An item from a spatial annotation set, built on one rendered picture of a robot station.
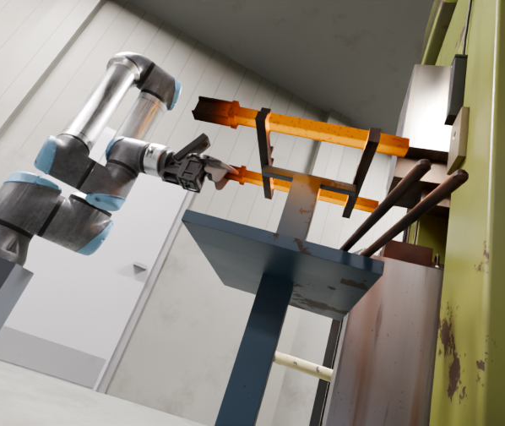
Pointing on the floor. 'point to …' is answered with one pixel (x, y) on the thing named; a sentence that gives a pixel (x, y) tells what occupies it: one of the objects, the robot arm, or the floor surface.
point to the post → (328, 368)
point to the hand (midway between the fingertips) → (236, 172)
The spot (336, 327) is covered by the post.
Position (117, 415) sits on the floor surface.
